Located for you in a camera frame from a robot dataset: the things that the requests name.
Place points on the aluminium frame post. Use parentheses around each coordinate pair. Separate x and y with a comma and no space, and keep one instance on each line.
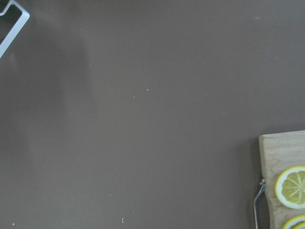
(13,17)

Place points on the lemon slice stack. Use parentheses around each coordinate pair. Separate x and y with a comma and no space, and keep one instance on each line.
(297,222)

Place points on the lemon slice front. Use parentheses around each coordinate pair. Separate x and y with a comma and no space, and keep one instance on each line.
(290,187)

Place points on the wooden cutting board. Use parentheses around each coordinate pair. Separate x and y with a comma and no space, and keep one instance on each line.
(278,152)

